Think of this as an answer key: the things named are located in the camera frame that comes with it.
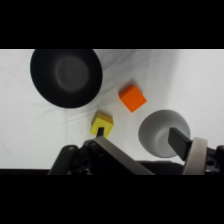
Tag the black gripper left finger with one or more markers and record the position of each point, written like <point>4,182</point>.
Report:
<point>120,156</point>

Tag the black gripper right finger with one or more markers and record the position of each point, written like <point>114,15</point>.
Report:
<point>181,143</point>

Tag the light grey bowl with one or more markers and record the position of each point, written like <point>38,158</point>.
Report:
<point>156,133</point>

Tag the black bowl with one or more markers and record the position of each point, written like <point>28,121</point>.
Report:
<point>66,77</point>

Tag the yellow block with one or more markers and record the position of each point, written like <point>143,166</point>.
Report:
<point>102,124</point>

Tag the orange cube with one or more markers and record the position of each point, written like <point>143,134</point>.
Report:
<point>132,98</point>

